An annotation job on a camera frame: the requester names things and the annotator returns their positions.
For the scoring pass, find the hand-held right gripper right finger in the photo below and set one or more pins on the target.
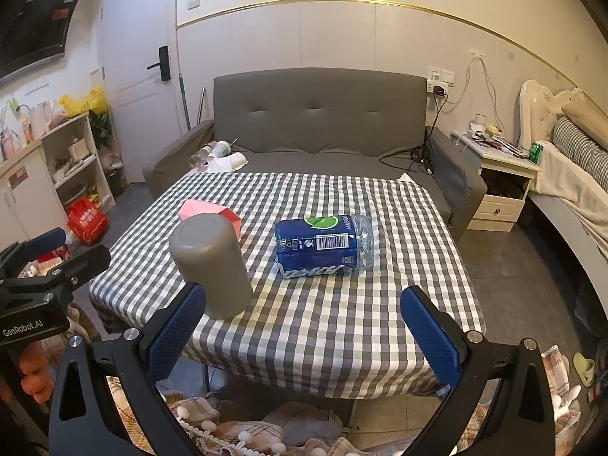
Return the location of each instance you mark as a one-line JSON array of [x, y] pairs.
[[431, 337]]

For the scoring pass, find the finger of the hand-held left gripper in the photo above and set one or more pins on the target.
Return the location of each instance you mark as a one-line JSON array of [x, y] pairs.
[[90, 260], [50, 237]]

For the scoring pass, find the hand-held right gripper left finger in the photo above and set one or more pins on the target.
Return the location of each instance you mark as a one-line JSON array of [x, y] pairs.
[[175, 337]]

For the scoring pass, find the grey cup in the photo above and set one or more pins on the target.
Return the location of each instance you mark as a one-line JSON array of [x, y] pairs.
[[209, 256]]

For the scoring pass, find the clear plastic cup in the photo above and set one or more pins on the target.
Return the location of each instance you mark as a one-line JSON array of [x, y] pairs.
[[200, 156]]

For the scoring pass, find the paper cup with straw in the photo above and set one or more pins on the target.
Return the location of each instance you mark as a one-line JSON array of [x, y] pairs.
[[222, 148]]

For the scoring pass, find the white paper cup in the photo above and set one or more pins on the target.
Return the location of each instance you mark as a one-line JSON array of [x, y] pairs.
[[237, 161]]

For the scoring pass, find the person's left hand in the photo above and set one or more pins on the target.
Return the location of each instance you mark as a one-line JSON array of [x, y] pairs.
[[34, 373]]

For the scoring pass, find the red bag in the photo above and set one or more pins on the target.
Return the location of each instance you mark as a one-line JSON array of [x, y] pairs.
[[86, 222]]

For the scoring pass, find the white shelf cabinet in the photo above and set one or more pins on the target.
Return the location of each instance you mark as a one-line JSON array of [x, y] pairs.
[[33, 175]]

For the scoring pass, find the grey checkered tablecloth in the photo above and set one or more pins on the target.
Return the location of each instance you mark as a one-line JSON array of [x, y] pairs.
[[332, 318]]

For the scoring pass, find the pink kettle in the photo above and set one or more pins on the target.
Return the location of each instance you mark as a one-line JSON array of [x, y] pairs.
[[40, 118]]

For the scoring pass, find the green potted plant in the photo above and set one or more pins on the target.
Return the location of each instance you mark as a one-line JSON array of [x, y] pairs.
[[100, 128]]

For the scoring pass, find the pink paper box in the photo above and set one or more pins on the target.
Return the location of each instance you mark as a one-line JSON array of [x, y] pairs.
[[205, 209]]

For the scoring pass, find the yellow plastic bag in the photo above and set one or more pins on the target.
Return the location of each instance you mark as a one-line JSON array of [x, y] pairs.
[[88, 102]]

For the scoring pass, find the blue label plastic bottle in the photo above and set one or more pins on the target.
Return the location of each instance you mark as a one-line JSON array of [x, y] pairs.
[[323, 247]]

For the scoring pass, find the plaid pompom blanket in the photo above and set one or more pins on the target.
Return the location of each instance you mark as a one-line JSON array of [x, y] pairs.
[[294, 432]]

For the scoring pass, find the pale yellow slipper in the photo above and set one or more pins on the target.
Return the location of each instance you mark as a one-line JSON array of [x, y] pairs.
[[583, 369]]

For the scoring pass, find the white tissue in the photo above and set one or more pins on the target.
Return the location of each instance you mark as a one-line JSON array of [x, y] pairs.
[[407, 176]]

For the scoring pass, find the white nightstand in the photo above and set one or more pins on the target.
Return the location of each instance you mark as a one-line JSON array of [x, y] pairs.
[[503, 185]]

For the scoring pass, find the grey mop pole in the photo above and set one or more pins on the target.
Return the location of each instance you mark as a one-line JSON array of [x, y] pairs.
[[184, 102]]

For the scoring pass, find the beige bed blanket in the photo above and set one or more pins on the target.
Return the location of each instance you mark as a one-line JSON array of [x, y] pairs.
[[570, 185]]

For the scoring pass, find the black door lock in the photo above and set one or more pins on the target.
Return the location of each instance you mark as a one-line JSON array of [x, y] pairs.
[[163, 62]]

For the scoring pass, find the black range hood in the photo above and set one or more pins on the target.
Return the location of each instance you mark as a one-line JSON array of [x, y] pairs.
[[33, 28]]

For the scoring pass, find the green can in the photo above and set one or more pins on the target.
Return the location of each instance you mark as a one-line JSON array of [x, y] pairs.
[[536, 153]]

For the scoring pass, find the white mug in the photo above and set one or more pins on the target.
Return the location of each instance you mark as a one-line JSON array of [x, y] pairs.
[[479, 120]]

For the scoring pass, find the white door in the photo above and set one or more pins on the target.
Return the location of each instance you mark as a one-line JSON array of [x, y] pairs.
[[135, 23]]

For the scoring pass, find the checkered pillow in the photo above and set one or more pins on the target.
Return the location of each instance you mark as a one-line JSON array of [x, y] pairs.
[[582, 145]]

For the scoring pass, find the cream bed headboard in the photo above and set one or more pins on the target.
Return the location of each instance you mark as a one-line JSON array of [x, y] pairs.
[[539, 109]]

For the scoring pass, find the grey sofa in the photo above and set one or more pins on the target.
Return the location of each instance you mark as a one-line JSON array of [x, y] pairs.
[[308, 114]]

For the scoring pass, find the beige pillow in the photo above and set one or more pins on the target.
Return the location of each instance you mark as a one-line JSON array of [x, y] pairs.
[[586, 111]]

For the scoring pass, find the white wall socket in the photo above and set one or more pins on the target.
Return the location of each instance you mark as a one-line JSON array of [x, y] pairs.
[[441, 76]]

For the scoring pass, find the white light switch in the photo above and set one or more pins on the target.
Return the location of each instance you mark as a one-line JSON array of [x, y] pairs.
[[193, 2]]

